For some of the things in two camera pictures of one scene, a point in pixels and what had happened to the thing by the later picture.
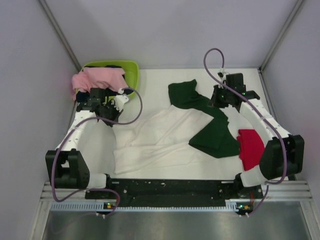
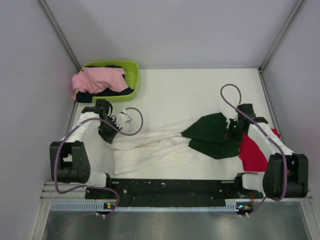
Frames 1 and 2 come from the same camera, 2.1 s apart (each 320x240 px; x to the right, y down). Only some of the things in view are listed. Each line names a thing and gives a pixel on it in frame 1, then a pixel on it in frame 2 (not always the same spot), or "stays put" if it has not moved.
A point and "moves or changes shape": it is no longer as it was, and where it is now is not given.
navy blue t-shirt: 82,97 stays put
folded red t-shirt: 251,148 stays put
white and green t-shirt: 190,132 moves or changes shape
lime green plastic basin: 131,72 stays put
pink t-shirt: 98,77 stays put
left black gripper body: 110,112 to 106,131
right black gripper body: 221,98 to 234,133
